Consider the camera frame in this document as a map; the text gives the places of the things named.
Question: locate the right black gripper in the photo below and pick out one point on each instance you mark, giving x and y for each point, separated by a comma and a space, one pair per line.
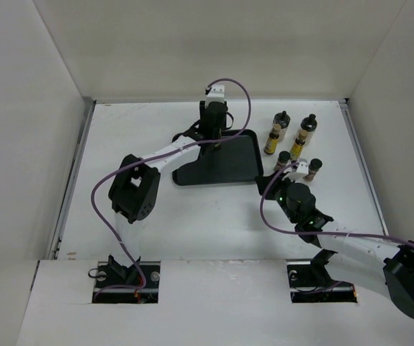
262, 181

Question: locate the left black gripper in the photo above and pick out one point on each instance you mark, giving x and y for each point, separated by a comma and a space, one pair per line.
202, 109

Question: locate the small spice jar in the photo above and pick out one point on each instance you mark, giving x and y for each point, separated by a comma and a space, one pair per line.
283, 161
313, 168

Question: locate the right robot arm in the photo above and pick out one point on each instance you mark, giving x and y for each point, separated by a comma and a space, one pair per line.
383, 264

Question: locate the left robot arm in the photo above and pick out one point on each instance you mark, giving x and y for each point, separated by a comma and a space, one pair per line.
134, 190

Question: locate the black plastic tray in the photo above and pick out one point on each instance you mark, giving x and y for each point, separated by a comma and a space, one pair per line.
236, 161

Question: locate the left yellow-label brown bottle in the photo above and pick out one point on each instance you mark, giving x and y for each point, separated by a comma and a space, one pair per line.
272, 140

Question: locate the yellow-label brown bottle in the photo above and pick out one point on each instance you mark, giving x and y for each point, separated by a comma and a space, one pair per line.
298, 145
272, 140

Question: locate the right yellow-label brown bottle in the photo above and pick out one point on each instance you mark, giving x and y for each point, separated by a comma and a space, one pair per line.
298, 145

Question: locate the left black-cap grinder bottle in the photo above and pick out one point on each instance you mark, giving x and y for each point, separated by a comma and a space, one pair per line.
283, 120

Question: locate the black-cap grinder bottle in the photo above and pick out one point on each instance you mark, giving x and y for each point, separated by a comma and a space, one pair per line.
309, 124
283, 120

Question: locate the right black-cap grinder bottle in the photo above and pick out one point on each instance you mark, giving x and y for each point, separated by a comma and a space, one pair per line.
309, 124

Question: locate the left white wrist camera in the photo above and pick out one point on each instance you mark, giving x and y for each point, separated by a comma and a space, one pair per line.
214, 93

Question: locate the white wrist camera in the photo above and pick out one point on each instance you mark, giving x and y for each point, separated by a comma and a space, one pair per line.
214, 93
300, 169

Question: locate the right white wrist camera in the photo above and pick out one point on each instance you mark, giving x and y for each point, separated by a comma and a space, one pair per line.
300, 169

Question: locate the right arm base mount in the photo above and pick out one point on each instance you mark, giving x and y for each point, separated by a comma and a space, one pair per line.
309, 282

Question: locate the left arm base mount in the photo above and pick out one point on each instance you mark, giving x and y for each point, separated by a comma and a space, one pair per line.
117, 284

